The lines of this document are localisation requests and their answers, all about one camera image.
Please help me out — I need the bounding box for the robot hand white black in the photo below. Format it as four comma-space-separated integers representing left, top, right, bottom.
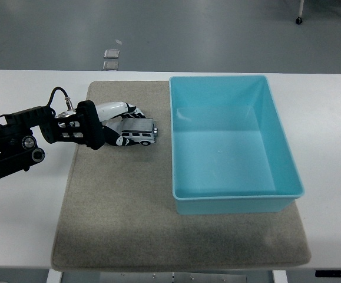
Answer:
95, 101, 147, 148

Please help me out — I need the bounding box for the white toy car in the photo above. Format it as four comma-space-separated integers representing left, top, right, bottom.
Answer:
118, 117, 160, 146

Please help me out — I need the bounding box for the blue plastic box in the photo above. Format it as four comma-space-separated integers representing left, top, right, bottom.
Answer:
168, 75, 306, 215

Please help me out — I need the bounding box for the silver floor socket plate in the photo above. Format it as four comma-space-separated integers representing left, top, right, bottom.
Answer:
103, 48, 121, 59
102, 60, 120, 71

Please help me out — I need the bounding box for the beige fabric mat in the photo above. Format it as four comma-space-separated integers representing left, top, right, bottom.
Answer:
51, 81, 312, 272

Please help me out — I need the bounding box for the white table leg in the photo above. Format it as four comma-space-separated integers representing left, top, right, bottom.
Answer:
45, 268, 64, 283
272, 269, 289, 283

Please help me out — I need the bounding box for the grey metal plate with screws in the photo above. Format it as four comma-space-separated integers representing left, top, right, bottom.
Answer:
99, 271, 247, 283

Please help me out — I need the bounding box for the black table control panel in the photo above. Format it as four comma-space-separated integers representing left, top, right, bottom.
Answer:
314, 269, 341, 278

